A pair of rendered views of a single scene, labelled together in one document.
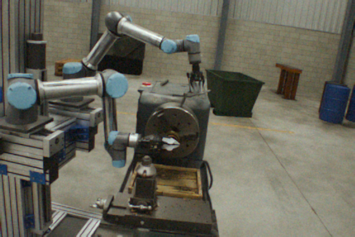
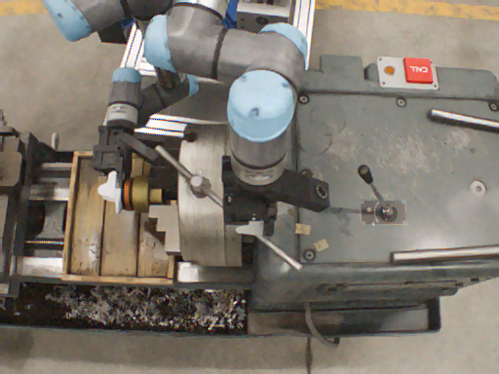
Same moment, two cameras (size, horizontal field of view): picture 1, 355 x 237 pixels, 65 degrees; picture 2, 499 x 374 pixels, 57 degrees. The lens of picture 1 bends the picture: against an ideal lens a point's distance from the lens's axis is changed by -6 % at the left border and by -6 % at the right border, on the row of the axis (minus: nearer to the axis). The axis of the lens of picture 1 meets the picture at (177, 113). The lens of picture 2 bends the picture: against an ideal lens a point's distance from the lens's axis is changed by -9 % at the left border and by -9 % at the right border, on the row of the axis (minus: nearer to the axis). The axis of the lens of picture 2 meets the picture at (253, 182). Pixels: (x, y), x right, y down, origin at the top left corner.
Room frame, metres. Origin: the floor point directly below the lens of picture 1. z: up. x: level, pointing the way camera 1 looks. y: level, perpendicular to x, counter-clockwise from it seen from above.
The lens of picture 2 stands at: (1.74, -0.31, 2.14)
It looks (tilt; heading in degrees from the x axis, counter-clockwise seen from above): 71 degrees down; 87
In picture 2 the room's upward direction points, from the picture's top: 3 degrees clockwise
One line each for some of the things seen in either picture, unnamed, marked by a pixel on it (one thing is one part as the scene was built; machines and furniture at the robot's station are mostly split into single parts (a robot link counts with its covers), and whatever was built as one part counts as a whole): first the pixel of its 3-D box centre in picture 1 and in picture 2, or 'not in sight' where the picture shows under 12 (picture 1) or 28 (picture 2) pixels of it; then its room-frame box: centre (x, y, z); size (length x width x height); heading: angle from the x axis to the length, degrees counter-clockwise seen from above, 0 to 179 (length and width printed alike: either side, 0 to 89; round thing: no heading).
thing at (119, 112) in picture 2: (134, 139); (121, 119); (1.44, 0.20, 1.08); 0.08 x 0.05 x 0.08; 0
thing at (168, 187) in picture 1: (166, 180); (121, 215); (1.41, 0.02, 0.89); 0.36 x 0.30 x 0.04; 90
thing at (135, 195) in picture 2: (171, 139); (144, 194); (1.51, 0.02, 1.08); 0.09 x 0.09 x 0.09; 0
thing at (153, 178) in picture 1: (146, 182); not in sight; (1.04, 0.09, 1.07); 0.07 x 0.07 x 0.10; 0
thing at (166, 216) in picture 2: (187, 136); (173, 233); (1.58, -0.07, 1.09); 0.12 x 0.11 x 0.05; 90
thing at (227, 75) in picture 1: (230, 93); not in sight; (6.67, -1.14, 0.43); 1.34 x 0.94 x 0.85; 12
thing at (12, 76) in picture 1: (20, 86); not in sight; (1.31, 0.75, 1.33); 0.13 x 0.12 x 0.14; 30
